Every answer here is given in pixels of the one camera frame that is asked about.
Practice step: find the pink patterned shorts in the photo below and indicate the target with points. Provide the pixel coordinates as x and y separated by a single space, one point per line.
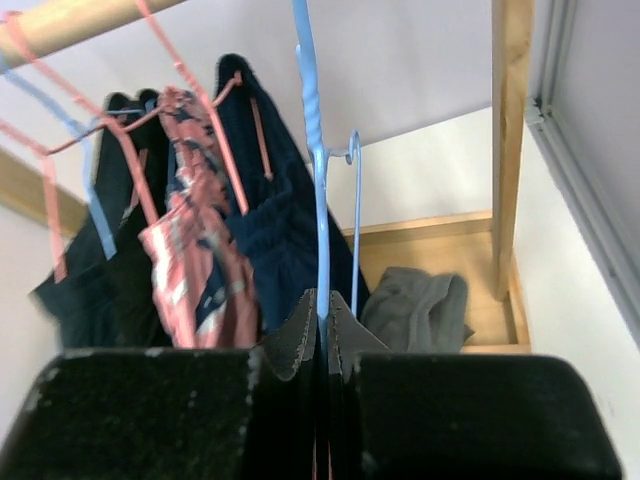
203 286

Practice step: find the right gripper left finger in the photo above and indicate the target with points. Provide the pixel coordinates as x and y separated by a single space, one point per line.
161 413

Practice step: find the aluminium corner profile right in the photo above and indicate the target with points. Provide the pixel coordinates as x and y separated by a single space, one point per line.
584 115

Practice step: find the dark teal shorts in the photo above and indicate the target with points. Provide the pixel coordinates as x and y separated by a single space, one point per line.
82 303

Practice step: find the black shorts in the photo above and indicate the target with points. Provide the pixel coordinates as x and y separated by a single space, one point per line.
122 309

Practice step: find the blue hanger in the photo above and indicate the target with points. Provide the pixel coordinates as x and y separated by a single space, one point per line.
85 165
320 155

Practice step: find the navy blue shorts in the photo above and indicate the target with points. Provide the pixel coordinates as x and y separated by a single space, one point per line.
278 234

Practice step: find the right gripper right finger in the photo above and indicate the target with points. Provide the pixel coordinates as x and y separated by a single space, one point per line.
458 416

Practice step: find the grey shorts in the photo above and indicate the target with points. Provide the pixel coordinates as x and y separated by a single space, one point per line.
413 311

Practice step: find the wooden clothes rack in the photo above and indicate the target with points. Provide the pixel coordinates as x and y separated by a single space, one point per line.
481 243

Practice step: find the pink hanger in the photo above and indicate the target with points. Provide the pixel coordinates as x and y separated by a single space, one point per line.
50 197
210 107
125 150

